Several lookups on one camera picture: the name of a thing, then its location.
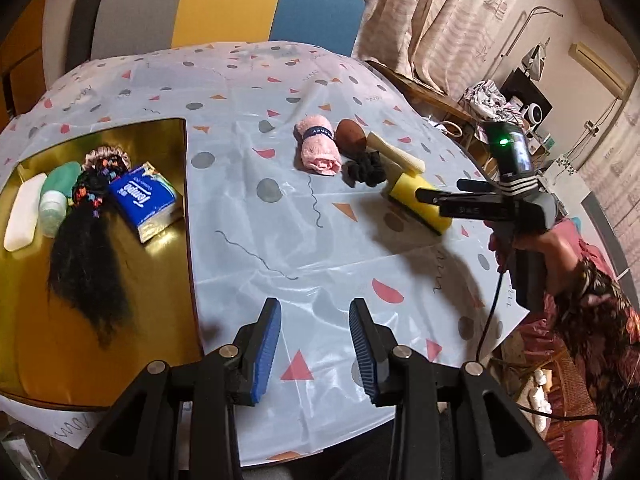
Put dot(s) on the pink towel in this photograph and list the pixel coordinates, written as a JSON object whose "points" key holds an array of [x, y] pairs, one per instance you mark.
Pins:
{"points": [[317, 148]]}

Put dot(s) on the black hair wig piece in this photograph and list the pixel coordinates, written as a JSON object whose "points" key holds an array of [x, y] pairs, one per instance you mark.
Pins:
{"points": [[84, 269]]}

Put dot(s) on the patterned scrunchie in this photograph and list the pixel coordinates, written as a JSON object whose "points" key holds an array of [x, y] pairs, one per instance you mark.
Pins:
{"points": [[106, 152]]}

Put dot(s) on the black scrunchie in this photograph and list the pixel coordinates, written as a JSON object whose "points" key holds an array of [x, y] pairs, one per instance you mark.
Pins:
{"points": [[366, 168]]}

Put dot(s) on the wooden side table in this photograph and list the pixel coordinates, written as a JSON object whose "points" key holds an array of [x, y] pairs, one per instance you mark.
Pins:
{"points": [[424, 99]]}

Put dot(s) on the patterned plastic tablecloth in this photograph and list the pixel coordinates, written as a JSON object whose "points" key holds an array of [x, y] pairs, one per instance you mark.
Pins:
{"points": [[218, 122]]}

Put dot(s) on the person's right forearm sleeve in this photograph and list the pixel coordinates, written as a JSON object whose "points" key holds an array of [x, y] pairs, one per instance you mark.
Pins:
{"points": [[600, 328]]}

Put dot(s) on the yellow green sponge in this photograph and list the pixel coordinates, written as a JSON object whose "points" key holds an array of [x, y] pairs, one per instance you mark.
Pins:
{"points": [[404, 192]]}

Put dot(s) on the grey yellow blue chair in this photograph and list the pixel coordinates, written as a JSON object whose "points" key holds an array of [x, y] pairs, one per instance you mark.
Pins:
{"points": [[126, 27]]}

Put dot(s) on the person's right hand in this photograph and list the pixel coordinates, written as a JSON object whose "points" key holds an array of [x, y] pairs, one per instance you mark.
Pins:
{"points": [[560, 259]]}

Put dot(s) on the brown makeup sponge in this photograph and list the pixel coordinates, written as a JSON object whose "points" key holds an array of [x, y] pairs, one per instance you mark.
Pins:
{"points": [[350, 138]]}

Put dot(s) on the green capped small bottle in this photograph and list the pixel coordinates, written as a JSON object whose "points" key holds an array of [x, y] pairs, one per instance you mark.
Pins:
{"points": [[55, 194]]}

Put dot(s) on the pile of clothes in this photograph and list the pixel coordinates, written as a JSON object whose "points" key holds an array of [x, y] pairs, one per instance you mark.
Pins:
{"points": [[486, 103]]}

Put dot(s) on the white sponge block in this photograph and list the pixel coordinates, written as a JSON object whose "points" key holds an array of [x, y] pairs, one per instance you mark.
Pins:
{"points": [[23, 218]]}

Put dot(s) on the pink patterned curtain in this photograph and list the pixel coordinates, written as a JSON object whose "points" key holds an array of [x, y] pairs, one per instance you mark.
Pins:
{"points": [[442, 43]]}

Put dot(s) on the gold metal tin tray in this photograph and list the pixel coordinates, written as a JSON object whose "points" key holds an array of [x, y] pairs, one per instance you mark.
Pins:
{"points": [[49, 352]]}

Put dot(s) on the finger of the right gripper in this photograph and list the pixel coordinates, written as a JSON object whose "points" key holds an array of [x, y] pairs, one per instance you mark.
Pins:
{"points": [[477, 186], [461, 205]]}

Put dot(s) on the wooden cabinet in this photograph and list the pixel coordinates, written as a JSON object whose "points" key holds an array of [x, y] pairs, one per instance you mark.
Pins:
{"points": [[22, 77]]}

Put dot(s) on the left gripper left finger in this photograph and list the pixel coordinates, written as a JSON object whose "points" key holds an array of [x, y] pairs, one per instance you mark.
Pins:
{"points": [[257, 343]]}

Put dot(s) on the pink cushion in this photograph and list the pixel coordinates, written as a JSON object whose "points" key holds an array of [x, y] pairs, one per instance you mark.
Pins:
{"points": [[579, 444]]}

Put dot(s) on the blue tempo tissue pack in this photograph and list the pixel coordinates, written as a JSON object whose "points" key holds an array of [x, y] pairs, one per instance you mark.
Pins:
{"points": [[147, 201]]}

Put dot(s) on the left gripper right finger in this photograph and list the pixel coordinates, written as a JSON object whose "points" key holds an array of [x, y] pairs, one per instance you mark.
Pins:
{"points": [[373, 344]]}

